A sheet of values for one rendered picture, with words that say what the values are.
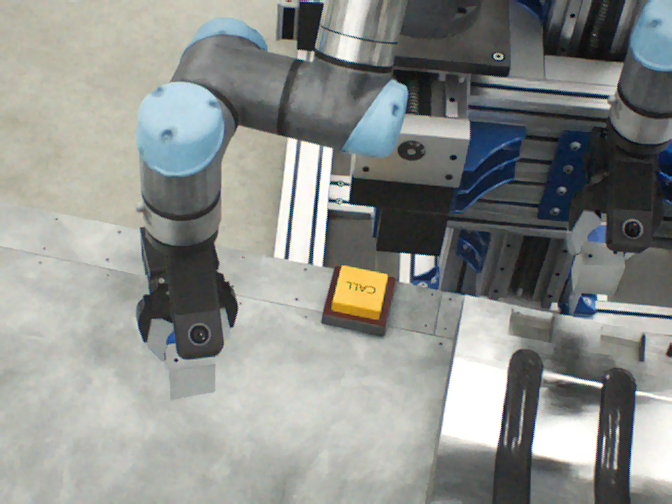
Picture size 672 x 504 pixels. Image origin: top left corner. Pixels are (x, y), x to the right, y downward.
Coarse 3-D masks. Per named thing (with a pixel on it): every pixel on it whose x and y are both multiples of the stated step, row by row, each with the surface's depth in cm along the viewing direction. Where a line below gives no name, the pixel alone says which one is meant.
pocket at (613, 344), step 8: (600, 336) 159; (608, 336) 159; (616, 336) 159; (624, 336) 159; (600, 344) 159; (608, 344) 160; (616, 344) 160; (624, 344) 159; (632, 344) 159; (640, 344) 159; (600, 352) 159; (608, 352) 159; (616, 352) 159; (624, 352) 159; (632, 352) 159; (640, 352) 159; (640, 360) 158
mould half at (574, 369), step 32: (480, 320) 157; (576, 320) 158; (480, 352) 154; (512, 352) 154; (544, 352) 155; (576, 352) 155; (448, 384) 154; (480, 384) 152; (544, 384) 152; (576, 384) 153; (640, 384) 153; (448, 416) 149; (480, 416) 149; (544, 416) 150; (576, 416) 150; (640, 416) 151; (448, 448) 146; (480, 448) 147; (544, 448) 147; (576, 448) 148; (640, 448) 148; (448, 480) 141; (480, 480) 142; (544, 480) 144; (576, 480) 145; (640, 480) 146
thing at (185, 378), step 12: (168, 336) 145; (168, 348) 143; (168, 360) 142; (180, 360) 142; (192, 360) 142; (204, 360) 142; (168, 372) 142; (180, 372) 142; (192, 372) 142; (204, 372) 143; (168, 384) 144; (180, 384) 143; (192, 384) 144; (204, 384) 144; (180, 396) 145
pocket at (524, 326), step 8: (512, 312) 160; (512, 320) 160; (520, 320) 160; (528, 320) 160; (536, 320) 159; (544, 320) 160; (552, 320) 159; (512, 328) 160; (520, 328) 160; (528, 328) 160; (536, 328) 160; (544, 328) 160; (552, 328) 159; (520, 336) 159; (528, 336) 159; (536, 336) 159; (544, 336) 160; (552, 336) 157
